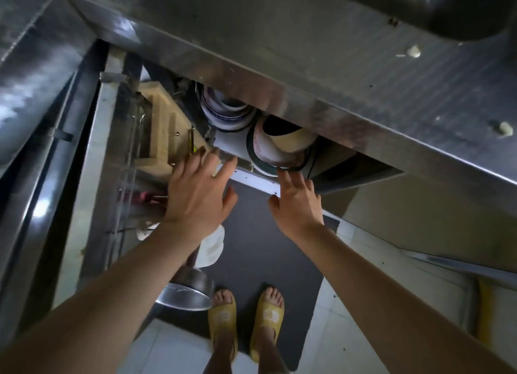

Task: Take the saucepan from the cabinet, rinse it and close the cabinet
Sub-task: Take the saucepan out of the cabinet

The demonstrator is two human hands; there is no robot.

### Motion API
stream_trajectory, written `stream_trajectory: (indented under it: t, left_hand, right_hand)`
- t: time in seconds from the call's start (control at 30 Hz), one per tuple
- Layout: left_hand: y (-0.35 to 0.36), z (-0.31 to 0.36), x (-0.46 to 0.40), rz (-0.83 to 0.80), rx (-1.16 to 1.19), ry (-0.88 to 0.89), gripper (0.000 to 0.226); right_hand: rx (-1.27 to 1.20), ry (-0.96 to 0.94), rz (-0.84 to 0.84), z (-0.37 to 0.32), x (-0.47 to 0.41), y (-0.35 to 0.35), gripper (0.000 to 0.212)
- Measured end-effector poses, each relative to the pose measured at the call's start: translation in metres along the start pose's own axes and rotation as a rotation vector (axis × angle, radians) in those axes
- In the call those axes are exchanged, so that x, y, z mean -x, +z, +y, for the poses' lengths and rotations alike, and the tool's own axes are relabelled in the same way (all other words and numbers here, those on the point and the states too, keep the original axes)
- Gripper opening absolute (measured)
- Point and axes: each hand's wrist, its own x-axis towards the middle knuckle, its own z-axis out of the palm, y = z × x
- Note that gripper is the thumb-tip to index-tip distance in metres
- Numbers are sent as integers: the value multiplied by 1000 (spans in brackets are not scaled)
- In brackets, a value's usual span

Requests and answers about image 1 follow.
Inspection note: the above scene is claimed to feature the person's left hand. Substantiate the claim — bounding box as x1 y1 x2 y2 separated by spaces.
161 146 239 245

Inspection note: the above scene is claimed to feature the person's right hand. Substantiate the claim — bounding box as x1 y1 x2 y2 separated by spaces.
268 168 326 243

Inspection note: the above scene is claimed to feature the person's right forearm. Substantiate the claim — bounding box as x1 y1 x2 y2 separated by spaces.
297 223 516 374

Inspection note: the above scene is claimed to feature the person's left forearm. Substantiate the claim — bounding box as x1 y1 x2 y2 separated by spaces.
0 222 202 374

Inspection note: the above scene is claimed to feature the person's right leg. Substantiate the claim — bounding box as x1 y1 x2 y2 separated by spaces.
252 287 290 374

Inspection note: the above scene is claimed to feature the person's leg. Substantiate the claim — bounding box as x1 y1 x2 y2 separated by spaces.
203 288 239 374
252 287 290 374

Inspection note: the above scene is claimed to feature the person's left leg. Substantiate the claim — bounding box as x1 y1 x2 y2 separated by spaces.
203 288 239 374

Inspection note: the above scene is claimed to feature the dark floor mat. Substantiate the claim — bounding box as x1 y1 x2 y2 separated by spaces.
155 180 340 372

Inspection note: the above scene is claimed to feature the wooden knife block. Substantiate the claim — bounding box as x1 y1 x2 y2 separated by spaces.
135 81 202 181

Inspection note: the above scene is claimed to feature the white bowl blue rim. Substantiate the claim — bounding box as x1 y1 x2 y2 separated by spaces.
198 85 259 132

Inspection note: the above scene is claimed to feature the yellow right slipper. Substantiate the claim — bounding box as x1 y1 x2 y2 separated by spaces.
249 287 285 364

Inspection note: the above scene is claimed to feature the red handled tool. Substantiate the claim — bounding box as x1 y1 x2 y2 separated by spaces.
129 190 169 209

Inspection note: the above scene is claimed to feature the yellow gas hose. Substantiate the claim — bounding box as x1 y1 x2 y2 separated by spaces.
476 279 497 344

